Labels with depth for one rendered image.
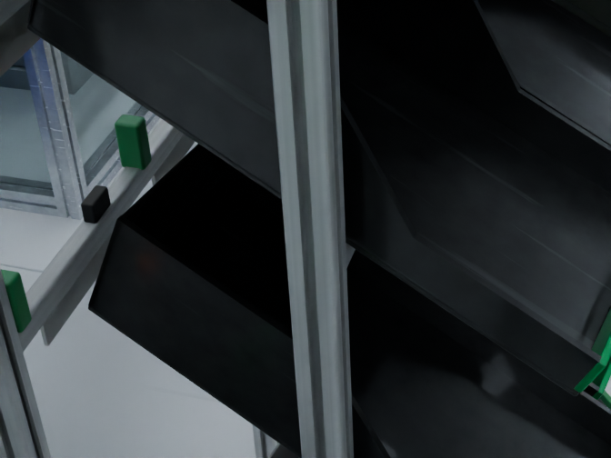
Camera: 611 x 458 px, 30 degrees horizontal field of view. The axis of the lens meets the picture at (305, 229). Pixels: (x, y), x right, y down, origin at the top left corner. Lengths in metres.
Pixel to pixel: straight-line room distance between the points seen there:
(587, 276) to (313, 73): 0.18
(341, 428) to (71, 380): 0.74
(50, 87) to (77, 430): 0.41
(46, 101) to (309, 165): 0.96
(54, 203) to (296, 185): 1.04
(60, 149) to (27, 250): 0.13
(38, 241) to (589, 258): 0.98
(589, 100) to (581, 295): 0.16
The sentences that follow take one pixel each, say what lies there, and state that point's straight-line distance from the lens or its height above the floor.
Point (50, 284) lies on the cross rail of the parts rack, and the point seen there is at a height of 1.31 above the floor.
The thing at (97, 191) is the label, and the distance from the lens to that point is 0.65.
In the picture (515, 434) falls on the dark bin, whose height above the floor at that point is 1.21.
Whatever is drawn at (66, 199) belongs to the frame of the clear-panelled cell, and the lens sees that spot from 1.45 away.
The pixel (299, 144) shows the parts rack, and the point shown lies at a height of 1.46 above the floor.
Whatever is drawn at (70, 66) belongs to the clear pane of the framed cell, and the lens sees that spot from 1.41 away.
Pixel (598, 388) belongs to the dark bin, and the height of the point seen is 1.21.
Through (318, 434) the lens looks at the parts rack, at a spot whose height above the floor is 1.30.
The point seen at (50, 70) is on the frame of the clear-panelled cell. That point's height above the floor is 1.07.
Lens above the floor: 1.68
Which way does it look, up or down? 37 degrees down
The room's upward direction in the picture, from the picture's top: 4 degrees counter-clockwise
